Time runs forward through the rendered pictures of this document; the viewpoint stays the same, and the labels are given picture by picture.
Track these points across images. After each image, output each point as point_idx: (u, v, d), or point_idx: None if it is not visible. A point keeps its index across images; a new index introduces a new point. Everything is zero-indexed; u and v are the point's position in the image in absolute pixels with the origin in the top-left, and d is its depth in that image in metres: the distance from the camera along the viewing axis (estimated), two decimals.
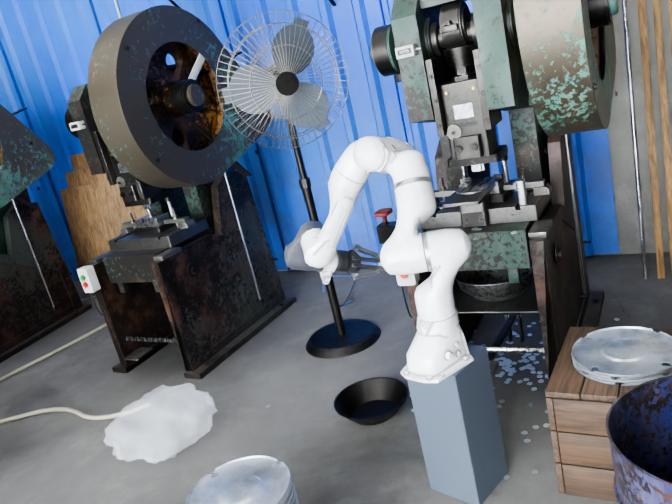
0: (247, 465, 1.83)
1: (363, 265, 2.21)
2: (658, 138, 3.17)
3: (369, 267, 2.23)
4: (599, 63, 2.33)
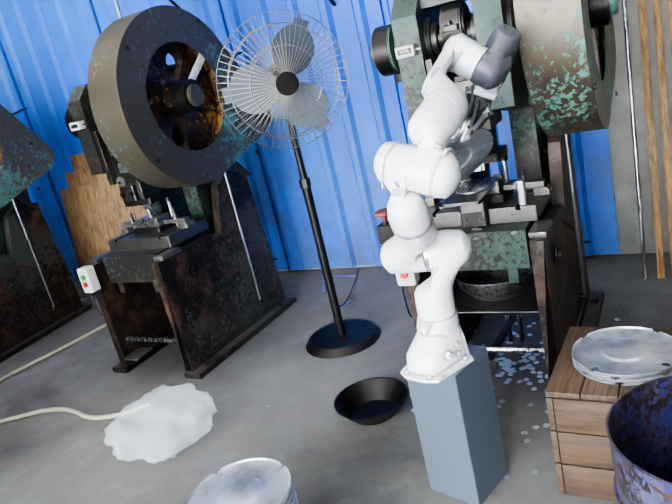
0: (475, 136, 2.05)
1: (483, 108, 1.92)
2: (658, 138, 3.17)
3: (480, 115, 1.93)
4: None
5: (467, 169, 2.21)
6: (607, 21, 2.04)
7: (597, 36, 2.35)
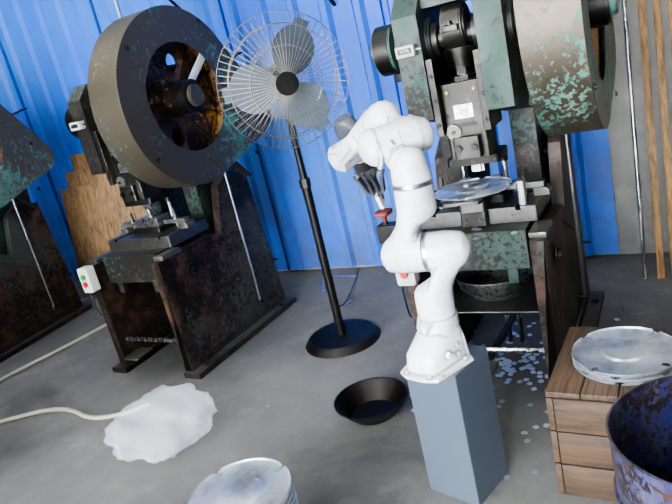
0: (487, 193, 2.25)
1: (366, 182, 2.35)
2: (658, 138, 3.17)
3: (368, 186, 2.37)
4: None
5: (489, 180, 2.41)
6: None
7: None
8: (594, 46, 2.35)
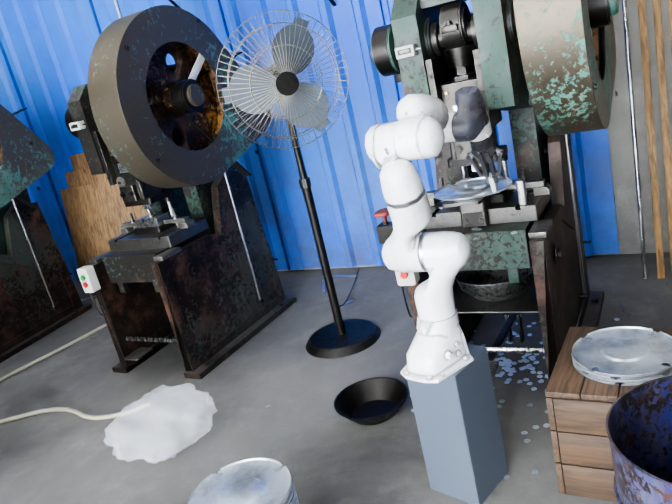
0: (480, 181, 2.45)
1: (482, 162, 2.15)
2: (658, 138, 3.17)
3: (482, 167, 2.17)
4: None
5: (444, 194, 2.37)
6: (605, 6, 2.00)
7: None
8: None
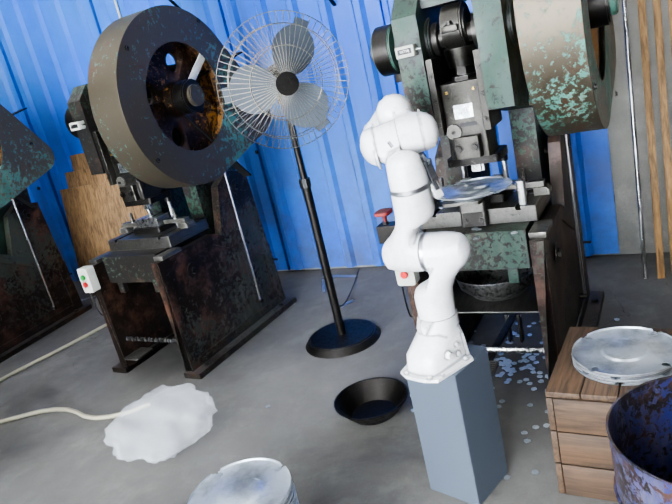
0: (443, 192, 2.41)
1: None
2: (658, 138, 3.17)
3: None
4: None
5: (476, 195, 2.26)
6: None
7: None
8: None
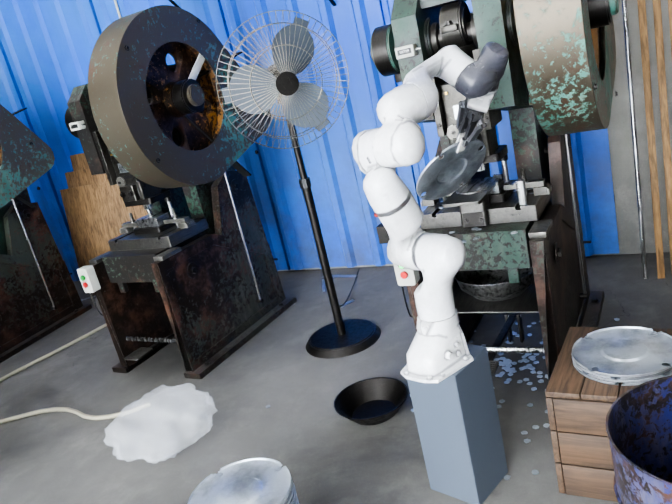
0: (426, 178, 2.20)
1: (476, 120, 2.05)
2: (658, 138, 3.17)
3: (474, 127, 2.07)
4: None
5: (470, 149, 2.20)
6: None
7: None
8: (594, 46, 2.35)
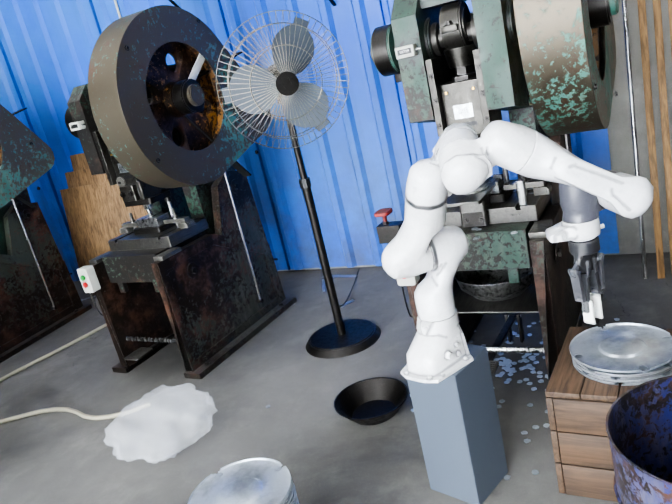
0: (584, 341, 1.92)
1: (589, 275, 1.63)
2: (658, 138, 3.17)
3: (587, 285, 1.64)
4: None
5: (622, 365, 1.74)
6: (605, 6, 2.00)
7: None
8: None
